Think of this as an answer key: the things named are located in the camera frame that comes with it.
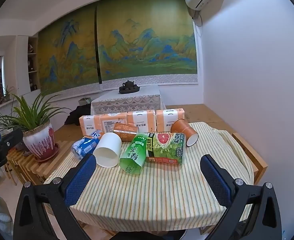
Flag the lace covered low table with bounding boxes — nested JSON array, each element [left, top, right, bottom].
[[90, 85, 167, 117]]

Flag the red and white flowerpot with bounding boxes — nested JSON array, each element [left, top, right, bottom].
[[22, 120, 60, 161]]

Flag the dark tea tray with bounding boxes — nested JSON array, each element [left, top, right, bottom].
[[118, 84, 141, 95]]

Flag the green spider plant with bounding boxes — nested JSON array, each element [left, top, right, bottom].
[[0, 90, 73, 134]]

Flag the striped yellow tablecloth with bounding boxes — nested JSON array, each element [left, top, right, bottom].
[[43, 122, 254, 227]]

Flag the plain orange paper cup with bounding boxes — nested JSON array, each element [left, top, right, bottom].
[[170, 118, 199, 147]]

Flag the orange patterned paper cup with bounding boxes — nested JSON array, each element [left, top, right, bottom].
[[112, 122, 139, 142]]

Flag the narrow landscape wall scroll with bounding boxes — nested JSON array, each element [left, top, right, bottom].
[[36, 6, 103, 97]]

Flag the black bag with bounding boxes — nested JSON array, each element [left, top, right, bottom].
[[64, 105, 92, 126]]

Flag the slatted wooden stand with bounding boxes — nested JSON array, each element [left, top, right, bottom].
[[5, 140, 74, 186]]

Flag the wide landscape wall scroll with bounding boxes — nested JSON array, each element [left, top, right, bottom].
[[96, 0, 199, 91]]

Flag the small potted plant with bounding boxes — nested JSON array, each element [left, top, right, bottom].
[[2, 86, 15, 103]]

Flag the white paper cup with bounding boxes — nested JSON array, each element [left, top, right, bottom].
[[93, 132, 123, 168]]

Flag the orange tissue pack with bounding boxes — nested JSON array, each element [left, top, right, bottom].
[[101, 113, 129, 133], [79, 114, 105, 137], [155, 108, 185, 132], [127, 110, 157, 133]]

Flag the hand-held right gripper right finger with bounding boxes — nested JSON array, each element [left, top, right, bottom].
[[199, 154, 283, 240]]

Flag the white wall shelf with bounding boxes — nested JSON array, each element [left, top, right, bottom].
[[26, 36, 39, 92]]

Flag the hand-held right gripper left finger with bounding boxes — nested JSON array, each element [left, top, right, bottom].
[[13, 153, 97, 240]]

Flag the wooden table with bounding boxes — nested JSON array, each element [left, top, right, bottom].
[[199, 132, 268, 236]]

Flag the small green box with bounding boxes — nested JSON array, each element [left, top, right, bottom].
[[78, 97, 91, 108]]

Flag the green printed cup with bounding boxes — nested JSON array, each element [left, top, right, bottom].
[[119, 133, 150, 176]]

